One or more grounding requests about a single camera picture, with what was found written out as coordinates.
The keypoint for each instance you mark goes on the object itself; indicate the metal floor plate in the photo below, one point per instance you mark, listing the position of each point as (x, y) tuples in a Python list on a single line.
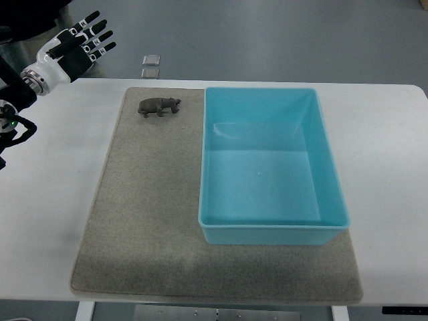
[(150, 73), (151, 60)]

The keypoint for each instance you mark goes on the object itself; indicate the white left table leg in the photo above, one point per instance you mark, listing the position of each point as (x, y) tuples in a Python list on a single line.
[(85, 311)]

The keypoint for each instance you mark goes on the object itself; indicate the brown toy hippo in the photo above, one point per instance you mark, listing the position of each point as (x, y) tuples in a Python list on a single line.
[(158, 106)]

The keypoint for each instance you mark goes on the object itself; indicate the lower metal floor plate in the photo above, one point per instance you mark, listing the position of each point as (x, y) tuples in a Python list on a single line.
[(150, 73)]

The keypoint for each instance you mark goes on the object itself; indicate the grey felt mat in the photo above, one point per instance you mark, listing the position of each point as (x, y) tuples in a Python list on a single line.
[(143, 238)]

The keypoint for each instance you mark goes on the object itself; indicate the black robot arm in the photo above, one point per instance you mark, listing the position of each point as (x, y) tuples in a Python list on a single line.
[(17, 94)]

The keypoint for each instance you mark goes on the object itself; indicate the blue plastic box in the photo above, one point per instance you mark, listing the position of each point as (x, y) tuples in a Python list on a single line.
[(267, 172)]

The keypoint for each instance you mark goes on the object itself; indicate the white table leg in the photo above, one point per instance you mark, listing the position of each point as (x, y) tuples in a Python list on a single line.
[(340, 313), (85, 311)]

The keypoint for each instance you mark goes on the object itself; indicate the metal table base plate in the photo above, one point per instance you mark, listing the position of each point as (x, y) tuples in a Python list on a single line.
[(153, 312)]

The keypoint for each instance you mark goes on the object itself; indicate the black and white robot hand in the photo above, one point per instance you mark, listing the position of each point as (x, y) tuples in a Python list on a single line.
[(72, 52)]

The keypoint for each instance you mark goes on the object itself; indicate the upper metal floor plate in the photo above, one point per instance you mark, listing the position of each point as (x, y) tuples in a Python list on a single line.
[(151, 60)]

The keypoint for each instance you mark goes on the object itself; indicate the black table control panel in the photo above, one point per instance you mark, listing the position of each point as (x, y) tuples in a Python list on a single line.
[(405, 310)]

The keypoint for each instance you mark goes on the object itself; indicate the white right table leg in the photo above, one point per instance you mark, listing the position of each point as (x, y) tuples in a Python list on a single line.
[(340, 313)]

